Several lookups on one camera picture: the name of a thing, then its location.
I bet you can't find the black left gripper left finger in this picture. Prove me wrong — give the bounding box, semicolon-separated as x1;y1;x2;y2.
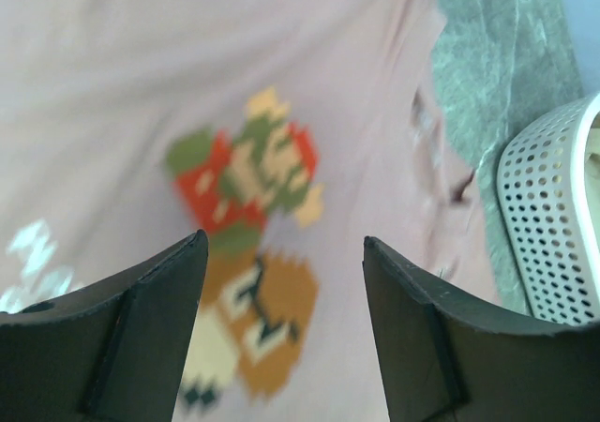
1;231;208;422

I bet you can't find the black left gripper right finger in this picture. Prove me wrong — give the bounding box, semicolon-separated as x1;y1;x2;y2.
363;237;599;421

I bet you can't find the pink printed t-shirt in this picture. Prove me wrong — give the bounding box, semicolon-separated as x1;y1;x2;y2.
1;0;497;421

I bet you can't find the white plastic laundry basket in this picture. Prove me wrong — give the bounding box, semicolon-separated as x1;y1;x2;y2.
497;95;599;325

